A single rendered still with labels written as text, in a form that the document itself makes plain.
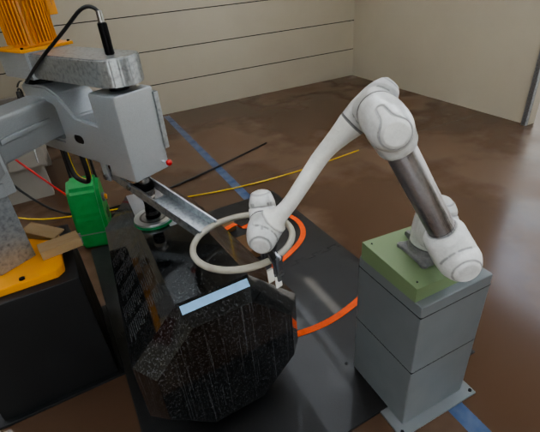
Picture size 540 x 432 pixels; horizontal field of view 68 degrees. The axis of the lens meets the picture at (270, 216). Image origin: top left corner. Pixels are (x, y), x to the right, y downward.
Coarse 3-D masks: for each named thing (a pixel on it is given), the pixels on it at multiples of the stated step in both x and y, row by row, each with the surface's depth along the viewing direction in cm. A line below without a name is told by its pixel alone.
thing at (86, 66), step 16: (64, 48) 206; (80, 48) 202; (96, 48) 198; (16, 64) 208; (32, 64) 202; (48, 64) 192; (64, 64) 184; (80, 64) 177; (96, 64) 170; (112, 64) 170; (128, 64) 173; (32, 80) 213; (48, 80) 200; (64, 80) 190; (80, 80) 183; (96, 80) 175; (112, 80) 173; (128, 80) 175
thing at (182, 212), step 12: (120, 180) 214; (132, 192) 212; (144, 192) 207; (168, 192) 212; (156, 204) 204; (168, 204) 210; (180, 204) 211; (192, 204) 206; (168, 216) 202; (180, 216) 204; (192, 216) 206; (204, 216) 203; (192, 228) 195
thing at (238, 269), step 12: (228, 216) 204; (240, 216) 204; (204, 228) 197; (288, 228) 186; (192, 240) 189; (288, 240) 176; (192, 252) 179; (204, 264) 170; (252, 264) 165; (264, 264) 165
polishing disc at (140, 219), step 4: (140, 212) 228; (144, 212) 227; (136, 216) 224; (140, 216) 224; (144, 216) 223; (160, 216) 222; (164, 216) 222; (136, 220) 220; (140, 220) 220; (144, 220) 219; (148, 220) 219; (152, 220) 219; (156, 220) 218; (160, 220) 218; (164, 220) 218; (168, 220) 219; (136, 224) 217; (140, 224) 217; (144, 224) 216; (148, 224) 216; (152, 224) 216; (156, 224) 215; (160, 224) 216
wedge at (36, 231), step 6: (24, 228) 227; (30, 228) 228; (36, 228) 228; (42, 228) 229; (48, 228) 229; (54, 228) 230; (60, 228) 231; (30, 234) 224; (36, 234) 224; (42, 234) 225; (48, 234) 225; (54, 234) 226
